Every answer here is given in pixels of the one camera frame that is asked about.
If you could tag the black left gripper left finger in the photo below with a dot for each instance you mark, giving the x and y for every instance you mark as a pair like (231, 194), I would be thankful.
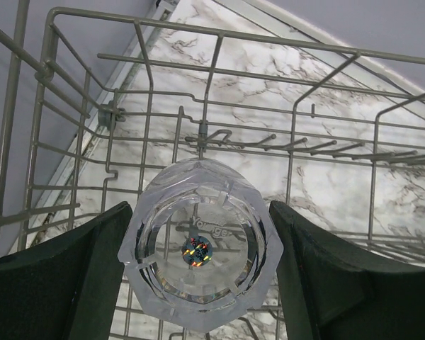
(66, 287)

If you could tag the clear octagonal glass tumbler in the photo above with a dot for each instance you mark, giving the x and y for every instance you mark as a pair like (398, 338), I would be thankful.
(201, 249)

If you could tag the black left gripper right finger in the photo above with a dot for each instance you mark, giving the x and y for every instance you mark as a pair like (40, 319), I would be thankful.
(333, 289)

